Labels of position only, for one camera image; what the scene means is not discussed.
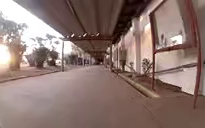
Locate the bushy tree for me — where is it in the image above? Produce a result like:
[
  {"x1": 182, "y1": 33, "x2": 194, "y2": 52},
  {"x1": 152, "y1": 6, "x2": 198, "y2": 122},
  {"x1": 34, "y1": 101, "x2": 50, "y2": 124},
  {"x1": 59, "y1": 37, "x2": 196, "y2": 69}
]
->
[
  {"x1": 46, "y1": 33, "x2": 62, "y2": 67},
  {"x1": 31, "y1": 36, "x2": 51, "y2": 69}
]

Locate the grey canopy support pole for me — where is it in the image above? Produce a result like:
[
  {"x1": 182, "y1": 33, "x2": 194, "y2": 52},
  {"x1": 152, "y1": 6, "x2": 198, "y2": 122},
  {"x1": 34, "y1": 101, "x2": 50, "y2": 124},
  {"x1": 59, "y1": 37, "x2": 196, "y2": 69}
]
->
[{"x1": 60, "y1": 39, "x2": 66, "y2": 73}]

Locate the pale concrete kerb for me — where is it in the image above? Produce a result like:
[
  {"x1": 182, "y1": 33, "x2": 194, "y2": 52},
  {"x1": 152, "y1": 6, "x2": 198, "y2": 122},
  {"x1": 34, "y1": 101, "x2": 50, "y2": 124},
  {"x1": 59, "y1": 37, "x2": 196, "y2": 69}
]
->
[{"x1": 104, "y1": 67, "x2": 161, "y2": 99}]

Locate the soil planting strip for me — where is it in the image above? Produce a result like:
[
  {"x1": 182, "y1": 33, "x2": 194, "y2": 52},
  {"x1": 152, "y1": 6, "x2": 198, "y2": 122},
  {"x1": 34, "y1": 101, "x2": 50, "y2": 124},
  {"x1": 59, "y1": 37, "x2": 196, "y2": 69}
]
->
[{"x1": 113, "y1": 69, "x2": 194, "y2": 98}]

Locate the small green plant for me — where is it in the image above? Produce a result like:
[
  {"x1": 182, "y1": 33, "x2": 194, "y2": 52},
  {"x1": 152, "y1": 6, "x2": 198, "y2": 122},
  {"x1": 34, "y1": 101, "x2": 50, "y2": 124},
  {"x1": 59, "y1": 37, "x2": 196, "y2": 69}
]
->
[{"x1": 141, "y1": 57, "x2": 154, "y2": 76}]

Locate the large tree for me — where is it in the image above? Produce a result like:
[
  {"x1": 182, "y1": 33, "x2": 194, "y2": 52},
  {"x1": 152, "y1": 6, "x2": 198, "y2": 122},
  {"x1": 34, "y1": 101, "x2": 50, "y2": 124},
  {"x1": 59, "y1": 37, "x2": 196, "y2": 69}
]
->
[{"x1": 0, "y1": 10, "x2": 29, "y2": 72}]

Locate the corrugated metal canopy roof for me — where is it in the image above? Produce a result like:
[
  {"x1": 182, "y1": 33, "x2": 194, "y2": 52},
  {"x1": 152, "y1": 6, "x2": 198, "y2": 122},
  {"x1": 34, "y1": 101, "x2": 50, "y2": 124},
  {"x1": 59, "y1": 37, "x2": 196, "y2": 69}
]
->
[{"x1": 13, "y1": 0, "x2": 164, "y2": 61}]

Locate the grey concrete walkway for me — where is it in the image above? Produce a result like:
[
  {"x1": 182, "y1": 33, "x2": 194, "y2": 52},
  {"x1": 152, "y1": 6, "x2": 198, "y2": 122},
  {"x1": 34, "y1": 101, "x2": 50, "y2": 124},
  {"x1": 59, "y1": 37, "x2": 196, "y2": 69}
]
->
[{"x1": 0, "y1": 64, "x2": 205, "y2": 128}]

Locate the white building with red frames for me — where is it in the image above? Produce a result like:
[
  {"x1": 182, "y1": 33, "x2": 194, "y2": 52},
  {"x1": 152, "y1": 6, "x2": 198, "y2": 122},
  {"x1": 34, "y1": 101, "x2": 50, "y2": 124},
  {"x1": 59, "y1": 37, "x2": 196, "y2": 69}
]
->
[{"x1": 104, "y1": 0, "x2": 205, "y2": 110}]

